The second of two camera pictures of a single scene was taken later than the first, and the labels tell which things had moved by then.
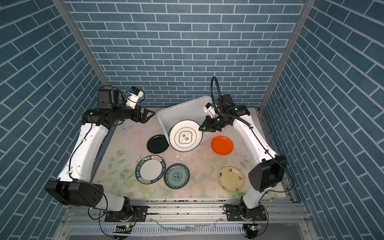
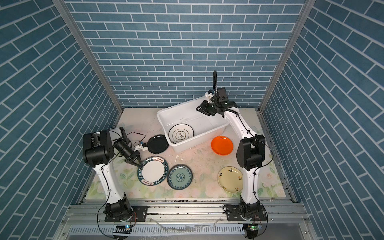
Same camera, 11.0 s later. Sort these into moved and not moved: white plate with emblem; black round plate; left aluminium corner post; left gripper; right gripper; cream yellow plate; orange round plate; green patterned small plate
Moved: right gripper; left gripper; white plate with emblem
Not moved: cream yellow plate; left aluminium corner post; black round plate; green patterned small plate; orange round plate
